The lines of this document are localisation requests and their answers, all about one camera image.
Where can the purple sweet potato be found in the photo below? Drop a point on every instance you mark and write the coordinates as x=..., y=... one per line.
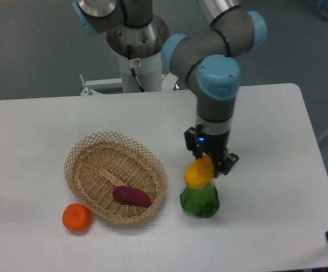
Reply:
x=132, y=196

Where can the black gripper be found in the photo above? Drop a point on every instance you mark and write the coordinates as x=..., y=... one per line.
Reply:
x=198, y=141

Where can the woven wicker basket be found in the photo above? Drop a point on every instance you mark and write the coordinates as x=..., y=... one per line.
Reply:
x=106, y=160

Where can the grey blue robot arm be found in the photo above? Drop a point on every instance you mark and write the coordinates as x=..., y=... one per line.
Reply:
x=207, y=66

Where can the orange tangerine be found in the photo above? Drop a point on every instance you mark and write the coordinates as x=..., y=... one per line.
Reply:
x=76, y=217

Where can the yellow mango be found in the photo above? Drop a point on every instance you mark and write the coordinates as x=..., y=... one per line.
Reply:
x=199, y=173

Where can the green bok choy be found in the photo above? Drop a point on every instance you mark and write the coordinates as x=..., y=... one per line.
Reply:
x=203, y=202

